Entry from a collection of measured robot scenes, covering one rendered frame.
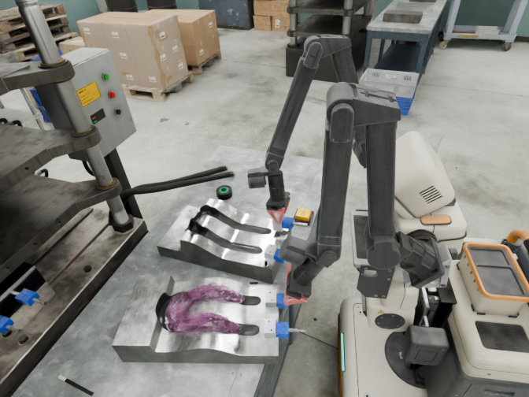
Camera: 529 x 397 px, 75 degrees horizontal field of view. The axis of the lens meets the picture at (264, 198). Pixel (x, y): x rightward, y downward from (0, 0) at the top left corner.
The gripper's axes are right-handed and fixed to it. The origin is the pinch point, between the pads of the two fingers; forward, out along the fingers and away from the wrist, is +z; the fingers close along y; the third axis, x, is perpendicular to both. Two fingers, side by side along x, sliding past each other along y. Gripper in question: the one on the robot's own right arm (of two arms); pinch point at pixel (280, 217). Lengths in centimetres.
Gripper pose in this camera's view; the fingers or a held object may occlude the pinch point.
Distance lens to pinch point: 132.9
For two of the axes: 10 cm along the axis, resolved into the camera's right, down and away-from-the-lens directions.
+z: 1.2, 8.6, 5.0
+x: 9.3, 0.7, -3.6
